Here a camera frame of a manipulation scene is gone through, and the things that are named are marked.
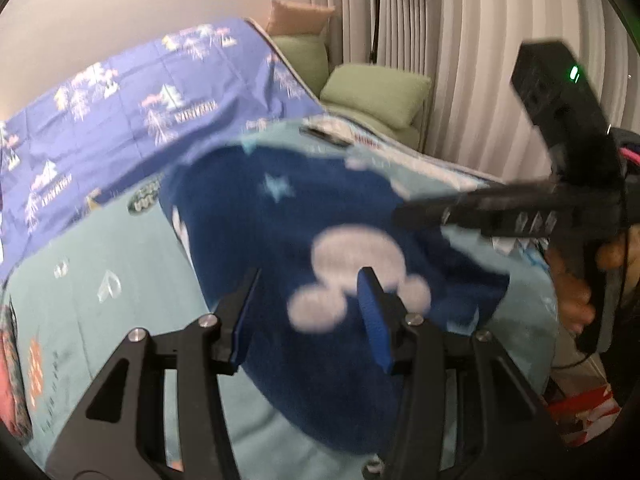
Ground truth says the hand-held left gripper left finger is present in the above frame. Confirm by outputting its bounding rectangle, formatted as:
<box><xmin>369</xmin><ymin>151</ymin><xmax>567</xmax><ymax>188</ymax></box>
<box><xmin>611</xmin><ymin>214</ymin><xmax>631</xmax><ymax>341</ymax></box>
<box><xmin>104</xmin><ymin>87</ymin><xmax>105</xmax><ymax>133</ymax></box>
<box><xmin>45</xmin><ymin>266</ymin><xmax>263</xmax><ymax>480</ymax></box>

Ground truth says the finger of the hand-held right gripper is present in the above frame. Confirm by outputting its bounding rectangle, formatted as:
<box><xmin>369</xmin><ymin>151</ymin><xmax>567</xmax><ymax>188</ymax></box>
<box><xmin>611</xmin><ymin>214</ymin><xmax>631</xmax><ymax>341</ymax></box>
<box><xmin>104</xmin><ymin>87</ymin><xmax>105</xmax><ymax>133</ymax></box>
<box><xmin>392</xmin><ymin>179</ymin><xmax>562</xmax><ymax>241</ymax></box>

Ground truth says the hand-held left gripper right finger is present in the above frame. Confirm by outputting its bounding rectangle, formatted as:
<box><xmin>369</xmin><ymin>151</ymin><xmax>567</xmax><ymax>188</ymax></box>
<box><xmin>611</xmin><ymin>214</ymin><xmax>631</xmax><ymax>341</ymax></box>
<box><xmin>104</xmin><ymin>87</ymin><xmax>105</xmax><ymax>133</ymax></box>
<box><xmin>356</xmin><ymin>266</ymin><xmax>576</xmax><ymax>480</ymax></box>

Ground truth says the navy fleece garment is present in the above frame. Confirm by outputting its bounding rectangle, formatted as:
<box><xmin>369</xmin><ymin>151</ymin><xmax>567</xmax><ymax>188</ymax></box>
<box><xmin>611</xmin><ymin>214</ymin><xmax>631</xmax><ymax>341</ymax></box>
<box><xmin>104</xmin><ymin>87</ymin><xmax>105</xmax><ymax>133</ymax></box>
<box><xmin>159</xmin><ymin>147</ymin><xmax>511</xmax><ymax>456</ymax></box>

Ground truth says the person's right hand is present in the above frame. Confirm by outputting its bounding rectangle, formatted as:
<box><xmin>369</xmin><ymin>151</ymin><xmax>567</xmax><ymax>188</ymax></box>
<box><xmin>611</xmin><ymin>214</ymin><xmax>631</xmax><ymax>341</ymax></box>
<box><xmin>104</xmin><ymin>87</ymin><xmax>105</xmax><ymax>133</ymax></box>
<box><xmin>546</xmin><ymin>232</ymin><xmax>640</xmax><ymax>336</ymax></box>

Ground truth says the white pleated curtain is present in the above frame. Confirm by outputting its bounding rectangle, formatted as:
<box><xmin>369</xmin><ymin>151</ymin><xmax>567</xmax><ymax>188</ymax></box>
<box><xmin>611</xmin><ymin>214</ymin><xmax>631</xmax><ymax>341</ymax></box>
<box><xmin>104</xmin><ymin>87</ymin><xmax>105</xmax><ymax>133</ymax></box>
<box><xmin>307</xmin><ymin>0</ymin><xmax>640</xmax><ymax>183</ymax></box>

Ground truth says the teal printed blanket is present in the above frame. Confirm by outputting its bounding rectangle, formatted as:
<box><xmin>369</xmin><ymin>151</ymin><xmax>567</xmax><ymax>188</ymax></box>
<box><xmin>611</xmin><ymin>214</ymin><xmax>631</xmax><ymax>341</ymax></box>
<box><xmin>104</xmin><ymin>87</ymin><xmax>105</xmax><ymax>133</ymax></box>
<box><xmin>0</xmin><ymin>120</ymin><xmax>561</xmax><ymax>480</ymax></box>

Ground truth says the large green cushion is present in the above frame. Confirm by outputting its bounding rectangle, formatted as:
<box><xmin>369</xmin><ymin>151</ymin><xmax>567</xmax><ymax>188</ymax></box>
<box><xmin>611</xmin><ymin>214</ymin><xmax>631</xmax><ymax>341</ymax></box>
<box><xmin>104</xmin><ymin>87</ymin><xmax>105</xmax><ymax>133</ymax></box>
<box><xmin>320</xmin><ymin>64</ymin><xmax>433</xmax><ymax>128</ymax></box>

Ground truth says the black floor lamp stand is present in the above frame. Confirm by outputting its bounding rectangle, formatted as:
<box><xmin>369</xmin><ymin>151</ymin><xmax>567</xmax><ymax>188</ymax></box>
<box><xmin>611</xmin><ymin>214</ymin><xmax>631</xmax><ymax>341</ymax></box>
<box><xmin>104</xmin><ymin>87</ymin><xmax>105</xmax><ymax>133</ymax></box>
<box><xmin>367</xmin><ymin>0</ymin><xmax>396</xmax><ymax>63</ymax></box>

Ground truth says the red patterned bag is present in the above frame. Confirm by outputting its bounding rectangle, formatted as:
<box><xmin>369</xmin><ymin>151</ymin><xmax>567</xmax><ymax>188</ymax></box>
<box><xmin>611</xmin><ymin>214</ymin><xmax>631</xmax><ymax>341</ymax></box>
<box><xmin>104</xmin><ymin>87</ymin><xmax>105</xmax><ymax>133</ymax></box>
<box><xmin>547</xmin><ymin>382</ymin><xmax>623</xmax><ymax>448</ymax></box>

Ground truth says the small green cushion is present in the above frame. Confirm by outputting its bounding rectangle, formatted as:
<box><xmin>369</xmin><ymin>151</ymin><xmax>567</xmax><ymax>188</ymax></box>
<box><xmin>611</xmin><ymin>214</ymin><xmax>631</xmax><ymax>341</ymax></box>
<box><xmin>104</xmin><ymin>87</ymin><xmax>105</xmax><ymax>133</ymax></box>
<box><xmin>270</xmin><ymin>35</ymin><xmax>331</xmax><ymax>92</ymax></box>

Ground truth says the peach cushion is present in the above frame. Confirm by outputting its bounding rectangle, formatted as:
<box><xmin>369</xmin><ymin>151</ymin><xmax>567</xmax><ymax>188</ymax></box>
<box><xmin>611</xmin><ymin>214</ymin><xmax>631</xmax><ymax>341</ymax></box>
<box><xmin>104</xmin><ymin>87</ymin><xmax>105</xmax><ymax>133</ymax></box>
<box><xmin>265</xmin><ymin>0</ymin><xmax>337</xmax><ymax>37</ymax></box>

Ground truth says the purple tree print sheet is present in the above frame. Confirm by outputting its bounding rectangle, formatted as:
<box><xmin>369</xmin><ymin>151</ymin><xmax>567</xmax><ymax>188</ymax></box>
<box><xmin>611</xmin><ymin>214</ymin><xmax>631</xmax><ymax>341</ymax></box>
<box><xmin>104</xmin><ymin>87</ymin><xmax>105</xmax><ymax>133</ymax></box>
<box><xmin>0</xmin><ymin>17</ymin><xmax>326</xmax><ymax>281</ymax></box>

